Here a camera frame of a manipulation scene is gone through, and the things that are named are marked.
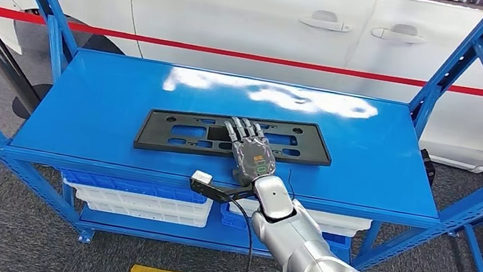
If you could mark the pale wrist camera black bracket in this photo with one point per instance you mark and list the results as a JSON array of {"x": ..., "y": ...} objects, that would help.
[{"x": 205, "y": 188}]

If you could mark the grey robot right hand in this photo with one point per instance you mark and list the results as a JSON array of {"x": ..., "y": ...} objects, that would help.
[{"x": 254, "y": 156}]

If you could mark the red barrier tape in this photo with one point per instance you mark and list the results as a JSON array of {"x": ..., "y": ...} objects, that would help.
[{"x": 188, "y": 45}]

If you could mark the black plastic plate holder part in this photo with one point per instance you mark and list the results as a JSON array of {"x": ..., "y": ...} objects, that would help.
[{"x": 150, "y": 135}]

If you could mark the black stanchion post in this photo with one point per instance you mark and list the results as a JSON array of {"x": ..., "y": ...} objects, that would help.
[{"x": 29, "y": 101}]

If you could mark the white car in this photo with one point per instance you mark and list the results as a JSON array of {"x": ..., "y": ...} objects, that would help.
[{"x": 241, "y": 10}]

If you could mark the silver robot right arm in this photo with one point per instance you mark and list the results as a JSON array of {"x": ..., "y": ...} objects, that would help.
[{"x": 301, "y": 249}]

